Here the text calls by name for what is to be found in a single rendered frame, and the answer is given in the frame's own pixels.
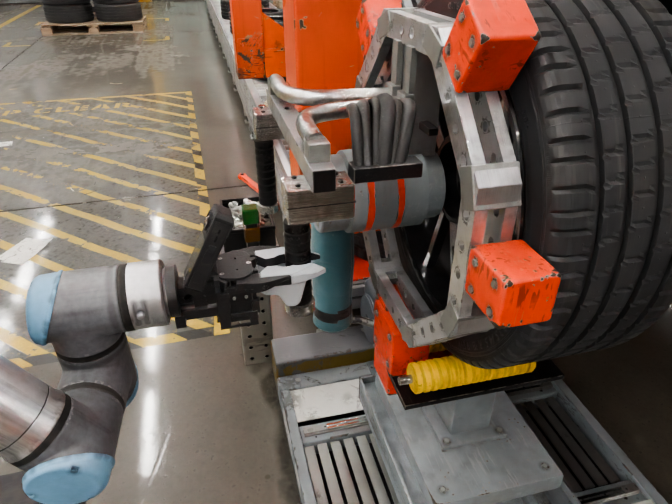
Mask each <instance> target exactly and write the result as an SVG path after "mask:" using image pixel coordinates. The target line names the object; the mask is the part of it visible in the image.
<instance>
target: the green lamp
mask: <svg viewBox="0 0 672 504"><path fill-rule="evenodd" d="M241 213H242V220H243V224H244V225H251V224H259V222H260V219H259V212H258V208H257V204H256V203H254V204H244V205H241Z"/></svg>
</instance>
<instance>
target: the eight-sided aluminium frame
mask: <svg viewBox="0 0 672 504"><path fill-rule="evenodd" d="M455 20H456V19H454V18H451V17H447V16H444V15H441V14H437V13H434V12H431V11H427V10H426V9H425V8H417V7H412V8H384V9H383V11H382V14H381V16H380V17H379V18H378V19H377V24H378V25H377V27H376V30H375V33H374V35H373V38H372V41H371V44H370V46H369V49H368V52H367V54H366V57H365V60H364V62H363V65H362V68H361V71H360V73H359V75H357V77H356V84H355V88H373V87H385V82H386V81H391V68H392V48H393V39H399V40H401V41H402V44H404V45H411V46H413V47H415V48H416V50H417V51H419V52H421V53H423V54H425V55H427V56H428V57H429V58H430V60H431V62H432V65H433V70H434V74H435V78H436V82H437V86H438V90H439V94H440V98H441V103H442V107H443V111H444V115H445V119H446V123H447V127H448V131H449V135H450V140H451V144H452V148H453V152H454V156H455V160H456V164H457V168H458V173H459V177H460V188H461V202H460V210H459V217H458V225H457V232H456V240H455V248H454V255H453V263H452V270H451V278H450V285H449V293H448V301H447V306H446V308H445V310H442V311H440V312H438V313H435V314H433V313H432V311H431V310H430V308H429V307H428V305H427V304H426V302H425V301H424V299H423V298H422V296H421V295H420V293H419V292H418V290H417V289H416V287H415V286H414V284H413V283H412V281H411V280H410V278H409V277H408V275H407V274H406V272H405V271H404V268H403V265H402V263H401V260H400V256H399V251H398V246H397V242H396V237H395V232H394V228H387V229H380V230H381V235H382V240H383V245H384V250H385V255H386V258H381V256H380V251H379V246H378V241H377V236H376V231H375V230H370V231H364V232H363V237H364V242H365V248H366V253H367V258H368V263H369V267H368V270H369V273H370V277H371V280H372V283H373V286H374V289H375V290H376V288H377V289H378V292H379V294H380V296H381V298H382V300H383V302H384V304H385V306H386V307H387V309H388V311H389V313H390V315H391V316H392V318H393V320H394V322H395V324H396V325H397V327H398V329H399V331H400V333H401V335H402V340H403V341H405V342H406V344H407V345H408V347H409V348H416V347H422V346H428V345H434V344H440V343H446V342H447V341H448V340H452V339H456V338H460V337H463V336H467V335H471V334H477V333H482V332H488V331H489V330H490V329H494V328H495V327H494V326H493V324H492V323H491V322H490V321H489V319H488V318H487V317H486V316H485V314H484V313H483V312H482V311H481V309H480V308H479V307H478V306H477V304H476V303H475V302H474V301H473V299H472V298H471V297H470V296H469V294H468V293H467V292H466V291H465V282H466V275H467V269H468V262H469V255H470V249H471V247H472V246H474V245H481V244H489V243H496V242H504V241H511V240H512V236H513V231H514V226H515V221H516V216H517V211H518V206H521V205H522V203H521V190H522V179H521V176H520V161H516V157H515V154H514V150H513V146H512V143H511V139H510V135H509V132H508V128H507V124H506V121H505V117H504V113H503V109H502V106H501V102H500V98H499V95H498V91H486V92H471V93H457V92H456V91H455V88H454V86H453V83H452V80H451V78H450V75H449V72H448V69H447V66H446V63H445V61H444V58H443V55H442V51H443V48H444V46H445V43H446V41H447V39H448V36H449V34H450V31H451V29H452V27H453V24H454V22H455ZM468 94H469V96H468ZM469 98H470V100H469ZM470 102H471V104H470ZM471 106H472V108H471ZM472 110H473V112H472ZM473 114H474V115H473ZM474 118H475V119H474ZM475 122H476V123H475ZM476 126H477V127H476ZM477 129H478V131H477ZM478 133H479V135H478ZM479 137H480V139H479ZM480 141H481V143H480ZM481 145H482V147H481ZM482 149H483V151H482ZM483 153H484V154H483ZM484 157H485V158H484ZM485 161H486V162H485ZM393 284H396V285H397V287H398V289H399V292H400V294H401V296H402V298H403V300H404V302H405V304H406V305H407V307H408V309H409V310H410V312H411V314H412V315H413V317H414V319H413V317H412V316H411V314H410V312H409V311H408V309H407V307H406V306H405V304H404V302H403V301H402V299H401V298H400V296H399V294H398V293H397V291H396V289H395V288H394V286H393Z"/></svg>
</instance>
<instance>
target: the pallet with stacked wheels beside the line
mask: <svg viewBox="0 0 672 504"><path fill-rule="evenodd" d="M92 1H93V2H94V3H95V4H94V7H95V12H96V16H97V17H94V14H93V10H92V5H91V3H90V2H91V0H42V3H43V4H44V5H43V9H44V13H45V17H46V20H47V21H46V22H44V23H43V24H41V25H40V26H41V33H42V36H57V35H86V34H115V33H144V29H146V27H145V26H147V19H146V16H143V15H142V9H141V4H140V2H138V1H139V0H92ZM109 24H118V25H109ZM75 25H87V26H75ZM110 27H114V28H110ZM78 28H84V29H78ZM106 30H120V31H106ZM75 31H88V32H75ZM54 32H62V33H54Z"/></svg>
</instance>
